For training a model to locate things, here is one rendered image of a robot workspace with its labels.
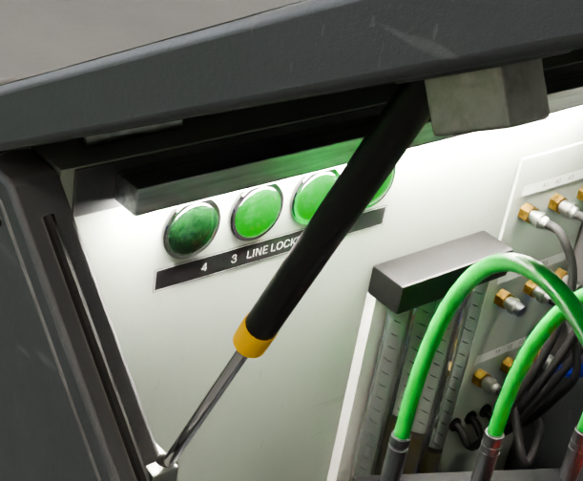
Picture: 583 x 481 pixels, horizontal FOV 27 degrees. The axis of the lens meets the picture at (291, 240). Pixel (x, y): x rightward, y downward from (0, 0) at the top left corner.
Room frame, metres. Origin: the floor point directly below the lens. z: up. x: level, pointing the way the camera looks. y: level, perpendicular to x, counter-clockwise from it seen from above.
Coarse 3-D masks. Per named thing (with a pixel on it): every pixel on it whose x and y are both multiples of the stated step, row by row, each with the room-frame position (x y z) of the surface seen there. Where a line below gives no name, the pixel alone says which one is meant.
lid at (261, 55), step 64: (320, 0) 0.44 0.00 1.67; (384, 0) 0.41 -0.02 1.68; (448, 0) 0.39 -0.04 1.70; (512, 0) 0.37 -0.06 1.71; (576, 0) 0.36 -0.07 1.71; (128, 64) 0.53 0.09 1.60; (192, 64) 0.49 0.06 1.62; (256, 64) 0.46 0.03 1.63; (320, 64) 0.43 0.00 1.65; (384, 64) 0.41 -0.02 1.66; (448, 64) 0.39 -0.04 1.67; (512, 64) 0.41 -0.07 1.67; (0, 128) 0.62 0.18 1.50; (64, 128) 0.57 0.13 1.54; (128, 128) 0.62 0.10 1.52; (448, 128) 0.42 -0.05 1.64
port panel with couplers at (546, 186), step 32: (544, 160) 1.03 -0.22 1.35; (576, 160) 1.07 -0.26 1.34; (512, 192) 1.01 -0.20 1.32; (544, 192) 1.04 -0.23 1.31; (576, 192) 1.08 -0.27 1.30; (512, 224) 1.02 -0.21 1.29; (544, 224) 1.00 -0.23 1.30; (576, 224) 1.10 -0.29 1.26; (544, 256) 1.07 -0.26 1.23; (512, 288) 1.04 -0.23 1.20; (576, 288) 1.07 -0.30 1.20; (480, 320) 1.01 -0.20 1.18; (512, 320) 1.05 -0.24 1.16; (480, 352) 1.02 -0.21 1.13; (512, 352) 1.06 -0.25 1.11; (480, 384) 1.02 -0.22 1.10
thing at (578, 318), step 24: (480, 264) 0.77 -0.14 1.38; (504, 264) 0.74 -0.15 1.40; (528, 264) 0.72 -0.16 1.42; (456, 288) 0.80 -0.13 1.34; (552, 288) 0.68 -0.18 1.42; (576, 312) 0.66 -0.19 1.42; (432, 336) 0.82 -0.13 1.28; (576, 336) 0.65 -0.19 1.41; (432, 360) 0.82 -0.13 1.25; (408, 384) 0.83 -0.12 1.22; (408, 408) 0.83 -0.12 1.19; (408, 432) 0.83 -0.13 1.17
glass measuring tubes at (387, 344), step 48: (480, 240) 0.97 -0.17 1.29; (384, 288) 0.88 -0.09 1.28; (432, 288) 0.89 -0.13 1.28; (480, 288) 0.96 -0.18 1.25; (384, 336) 0.89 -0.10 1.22; (384, 384) 0.88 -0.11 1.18; (432, 384) 0.93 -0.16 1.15; (384, 432) 0.91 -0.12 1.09; (432, 432) 0.96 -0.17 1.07; (336, 480) 0.89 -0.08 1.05
